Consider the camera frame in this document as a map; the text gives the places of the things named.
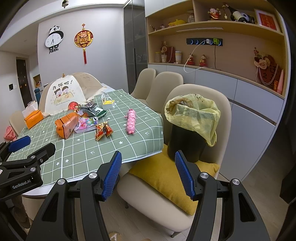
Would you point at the yellow seat cushion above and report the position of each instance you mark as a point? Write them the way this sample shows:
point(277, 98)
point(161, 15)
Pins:
point(160, 172)

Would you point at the white lidded cup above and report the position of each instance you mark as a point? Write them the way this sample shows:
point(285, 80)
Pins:
point(178, 57)

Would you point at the red flower gift bag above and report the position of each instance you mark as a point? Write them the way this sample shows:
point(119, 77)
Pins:
point(268, 72)

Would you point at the orange snack bag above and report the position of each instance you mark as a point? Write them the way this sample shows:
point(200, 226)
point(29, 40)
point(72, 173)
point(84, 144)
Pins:
point(66, 125)

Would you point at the black wall power strip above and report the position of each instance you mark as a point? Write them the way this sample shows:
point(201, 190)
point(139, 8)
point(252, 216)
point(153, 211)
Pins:
point(205, 41)

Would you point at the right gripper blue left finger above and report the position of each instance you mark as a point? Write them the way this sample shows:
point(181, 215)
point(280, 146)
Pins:
point(109, 174)

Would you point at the yellow toy on shelf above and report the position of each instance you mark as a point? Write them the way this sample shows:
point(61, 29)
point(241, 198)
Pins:
point(176, 23)

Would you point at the yellow trash bag liner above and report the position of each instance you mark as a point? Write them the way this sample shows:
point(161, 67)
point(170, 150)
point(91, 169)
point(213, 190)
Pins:
point(195, 113)

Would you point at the red chinese knot ornament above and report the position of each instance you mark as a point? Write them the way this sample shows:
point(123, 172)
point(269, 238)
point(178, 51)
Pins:
point(83, 39)

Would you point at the middle beige dining chair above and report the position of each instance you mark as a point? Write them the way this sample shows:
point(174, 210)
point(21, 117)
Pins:
point(161, 87)

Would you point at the right red fortune figurine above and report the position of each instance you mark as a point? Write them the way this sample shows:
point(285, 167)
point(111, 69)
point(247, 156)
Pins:
point(203, 61)

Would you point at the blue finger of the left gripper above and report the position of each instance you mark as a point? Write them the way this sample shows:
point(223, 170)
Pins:
point(19, 144)
point(45, 151)

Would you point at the pink caterpillar toy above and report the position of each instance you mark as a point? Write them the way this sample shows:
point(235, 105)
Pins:
point(131, 121)

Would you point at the pink box on shelf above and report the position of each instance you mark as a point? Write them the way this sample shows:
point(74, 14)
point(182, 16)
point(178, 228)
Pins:
point(280, 83)

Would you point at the panda wall clock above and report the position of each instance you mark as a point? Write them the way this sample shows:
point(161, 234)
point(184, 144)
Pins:
point(54, 39)

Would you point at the orange tissue box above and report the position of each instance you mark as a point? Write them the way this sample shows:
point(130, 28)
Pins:
point(33, 118)

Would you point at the top shelf fortune figurine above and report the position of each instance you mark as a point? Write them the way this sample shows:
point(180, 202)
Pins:
point(214, 14)

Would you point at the green grid tablecloth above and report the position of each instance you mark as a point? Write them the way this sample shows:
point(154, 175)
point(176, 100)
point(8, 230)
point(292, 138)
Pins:
point(81, 154)

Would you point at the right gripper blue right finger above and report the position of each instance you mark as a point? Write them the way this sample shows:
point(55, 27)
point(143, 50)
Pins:
point(185, 174)

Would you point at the cream mesh food cover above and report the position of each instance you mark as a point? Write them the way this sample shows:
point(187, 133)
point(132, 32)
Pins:
point(79, 87)

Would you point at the panda wine bottle holder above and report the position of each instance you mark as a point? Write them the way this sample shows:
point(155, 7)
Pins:
point(237, 16)

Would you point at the beige dining chair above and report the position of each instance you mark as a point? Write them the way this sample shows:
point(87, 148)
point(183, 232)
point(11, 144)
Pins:
point(152, 204)
point(144, 83)
point(161, 87)

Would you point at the far beige dining chair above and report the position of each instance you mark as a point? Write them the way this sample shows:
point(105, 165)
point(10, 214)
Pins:
point(144, 83)

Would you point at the white yellow toy cart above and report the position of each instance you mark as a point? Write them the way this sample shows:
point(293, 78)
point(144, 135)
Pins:
point(107, 101)

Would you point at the pink kleenex tissue pack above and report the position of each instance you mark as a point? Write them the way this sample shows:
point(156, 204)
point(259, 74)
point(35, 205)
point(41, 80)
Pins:
point(86, 124)

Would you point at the glass jar on counter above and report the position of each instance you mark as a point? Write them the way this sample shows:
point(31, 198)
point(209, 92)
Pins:
point(158, 57)

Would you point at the red gold snack wrapper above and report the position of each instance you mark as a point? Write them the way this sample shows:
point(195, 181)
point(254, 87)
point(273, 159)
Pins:
point(102, 129)

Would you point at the near beige dining chair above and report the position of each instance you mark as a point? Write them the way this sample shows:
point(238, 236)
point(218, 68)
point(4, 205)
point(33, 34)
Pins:
point(152, 204)

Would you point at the red framed picture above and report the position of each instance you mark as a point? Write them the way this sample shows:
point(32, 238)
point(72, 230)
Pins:
point(267, 20)

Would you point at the red paper cup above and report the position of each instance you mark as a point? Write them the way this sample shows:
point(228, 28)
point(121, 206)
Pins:
point(72, 105)

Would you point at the green silver snack bag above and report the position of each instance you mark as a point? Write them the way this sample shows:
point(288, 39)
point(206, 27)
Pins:
point(91, 110)

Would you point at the small red flower bag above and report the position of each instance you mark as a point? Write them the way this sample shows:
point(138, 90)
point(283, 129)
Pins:
point(167, 53)

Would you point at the black trash bin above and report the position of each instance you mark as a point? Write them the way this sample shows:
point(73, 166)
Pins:
point(189, 142)

